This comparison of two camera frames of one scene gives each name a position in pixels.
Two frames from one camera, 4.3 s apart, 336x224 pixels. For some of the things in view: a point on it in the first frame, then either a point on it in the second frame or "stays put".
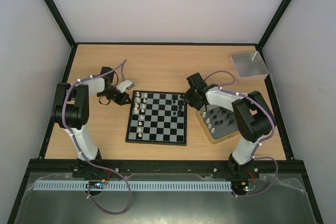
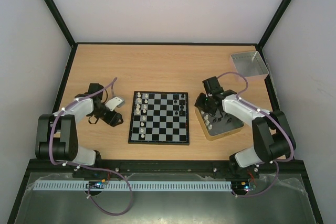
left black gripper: (122, 102) → (112, 120)
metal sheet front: (281, 199) stays put
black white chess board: (157, 117) stays put
